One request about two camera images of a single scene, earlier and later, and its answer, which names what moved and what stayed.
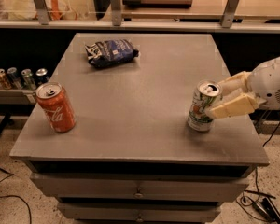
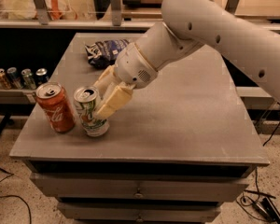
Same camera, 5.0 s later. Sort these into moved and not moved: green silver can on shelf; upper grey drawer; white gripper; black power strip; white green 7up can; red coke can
Moved: white green 7up can; white gripper
Not moved: black power strip; red coke can; upper grey drawer; green silver can on shelf
